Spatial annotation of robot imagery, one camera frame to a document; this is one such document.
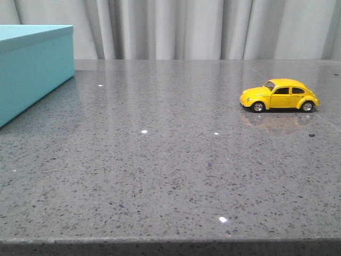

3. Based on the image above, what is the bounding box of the turquoise blue storage box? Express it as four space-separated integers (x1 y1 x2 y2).
1 25 75 125

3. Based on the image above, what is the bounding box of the yellow toy beetle car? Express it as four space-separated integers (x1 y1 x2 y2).
240 78 320 113

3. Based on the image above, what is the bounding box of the grey pleated curtain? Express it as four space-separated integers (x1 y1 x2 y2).
1 0 340 60

